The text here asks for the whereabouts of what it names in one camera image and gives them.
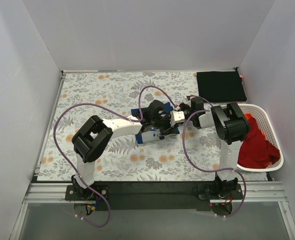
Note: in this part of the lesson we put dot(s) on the white perforated laundry basket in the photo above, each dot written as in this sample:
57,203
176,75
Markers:
264,124

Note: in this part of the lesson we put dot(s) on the floral patterned table mat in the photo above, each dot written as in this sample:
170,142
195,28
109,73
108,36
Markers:
108,94

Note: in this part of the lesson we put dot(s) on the folded black t shirt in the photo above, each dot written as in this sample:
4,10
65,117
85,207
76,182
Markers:
221,86

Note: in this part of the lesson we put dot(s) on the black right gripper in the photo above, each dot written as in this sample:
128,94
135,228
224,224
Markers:
183,107

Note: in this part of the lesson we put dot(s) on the aluminium frame rail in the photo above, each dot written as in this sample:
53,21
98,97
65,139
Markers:
256,191

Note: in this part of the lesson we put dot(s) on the red t shirt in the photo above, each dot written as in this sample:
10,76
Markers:
273,152

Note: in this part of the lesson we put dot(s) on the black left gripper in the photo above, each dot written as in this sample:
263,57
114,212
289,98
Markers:
161,122

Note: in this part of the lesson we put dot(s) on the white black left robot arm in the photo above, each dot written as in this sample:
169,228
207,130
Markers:
93,137

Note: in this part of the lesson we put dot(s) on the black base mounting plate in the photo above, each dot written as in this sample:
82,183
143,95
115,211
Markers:
153,195

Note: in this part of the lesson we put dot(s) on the orange t shirt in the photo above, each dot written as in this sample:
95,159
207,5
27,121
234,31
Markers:
256,148

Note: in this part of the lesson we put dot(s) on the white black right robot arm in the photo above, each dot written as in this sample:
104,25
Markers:
231,127

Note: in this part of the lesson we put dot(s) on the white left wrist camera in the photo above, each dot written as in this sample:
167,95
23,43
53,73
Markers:
177,117

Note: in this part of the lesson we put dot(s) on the blue t shirt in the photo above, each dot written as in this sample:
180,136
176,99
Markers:
155,109

